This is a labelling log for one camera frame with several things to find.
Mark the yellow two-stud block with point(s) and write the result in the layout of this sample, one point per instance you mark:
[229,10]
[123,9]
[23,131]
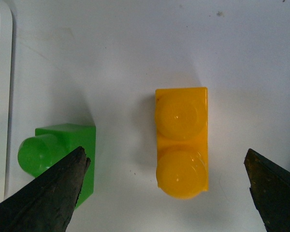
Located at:
[181,118]

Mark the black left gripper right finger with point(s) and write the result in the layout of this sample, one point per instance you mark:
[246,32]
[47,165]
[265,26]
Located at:
[270,191]

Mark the green two-stud block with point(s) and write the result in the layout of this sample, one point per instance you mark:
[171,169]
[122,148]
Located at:
[50,144]

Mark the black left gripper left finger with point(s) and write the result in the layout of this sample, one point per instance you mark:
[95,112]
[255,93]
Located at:
[47,203]

